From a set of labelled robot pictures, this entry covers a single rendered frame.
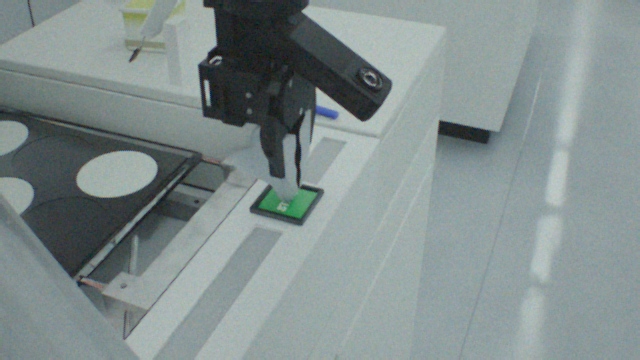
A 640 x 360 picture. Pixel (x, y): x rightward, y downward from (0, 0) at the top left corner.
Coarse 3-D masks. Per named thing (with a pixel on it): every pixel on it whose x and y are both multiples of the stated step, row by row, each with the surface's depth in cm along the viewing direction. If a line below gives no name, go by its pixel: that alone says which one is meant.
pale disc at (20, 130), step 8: (0, 128) 90; (8, 128) 90; (16, 128) 90; (24, 128) 90; (0, 136) 88; (8, 136) 88; (16, 136) 88; (24, 136) 88; (0, 144) 86; (8, 144) 86; (16, 144) 86; (0, 152) 85; (8, 152) 85
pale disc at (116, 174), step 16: (96, 160) 83; (112, 160) 83; (128, 160) 83; (144, 160) 83; (80, 176) 80; (96, 176) 80; (112, 176) 80; (128, 176) 80; (144, 176) 80; (96, 192) 78; (112, 192) 78; (128, 192) 78
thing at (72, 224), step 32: (32, 128) 90; (64, 128) 90; (0, 160) 83; (32, 160) 83; (64, 160) 83; (160, 160) 83; (64, 192) 78; (32, 224) 73; (64, 224) 73; (96, 224) 73; (64, 256) 68
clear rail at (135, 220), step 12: (192, 156) 83; (180, 168) 81; (192, 168) 82; (168, 180) 79; (180, 180) 80; (156, 192) 77; (168, 192) 78; (144, 204) 75; (156, 204) 76; (132, 216) 73; (144, 216) 74; (120, 228) 72; (132, 228) 73; (108, 240) 70; (120, 240) 71; (96, 252) 68; (108, 252) 69; (84, 264) 67; (96, 264) 68; (72, 276) 65; (84, 276) 66
